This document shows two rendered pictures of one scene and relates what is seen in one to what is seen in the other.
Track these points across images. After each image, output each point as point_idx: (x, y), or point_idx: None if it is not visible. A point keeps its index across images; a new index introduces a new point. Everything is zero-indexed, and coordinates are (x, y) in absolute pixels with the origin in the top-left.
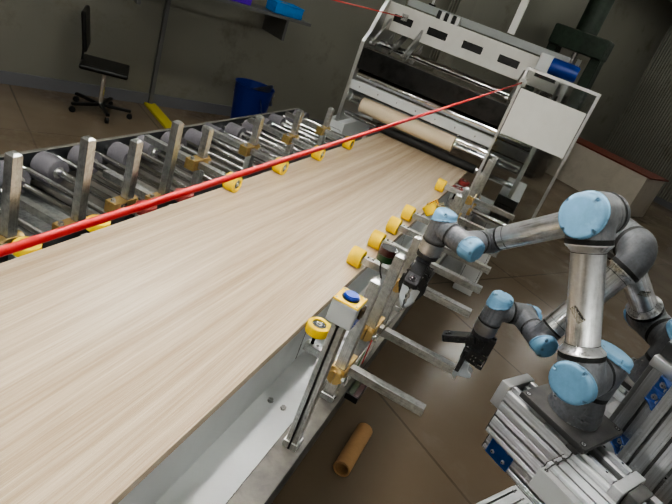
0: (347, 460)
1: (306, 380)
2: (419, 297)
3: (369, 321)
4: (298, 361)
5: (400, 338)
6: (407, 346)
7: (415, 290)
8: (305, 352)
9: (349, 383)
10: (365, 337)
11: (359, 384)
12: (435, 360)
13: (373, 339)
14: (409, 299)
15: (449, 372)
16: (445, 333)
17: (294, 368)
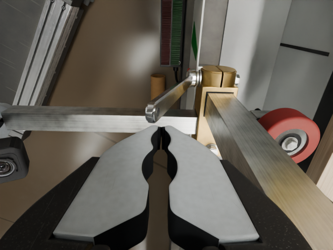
0: (156, 82)
1: (251, 4)
2: (61, 185)
3: (229, 97)
4: (274, 40)
5: (140, 116)
6: (119, 111)
7: (105, 223)
8: (269, 69)
9: (190, 2)
10: (213, 67)
11: (173, 14)
12: (48, 110)
13: (194, 69)
14: (138, 151)
15: (15, 105)
16: (7, 157)
17: (277, 18)
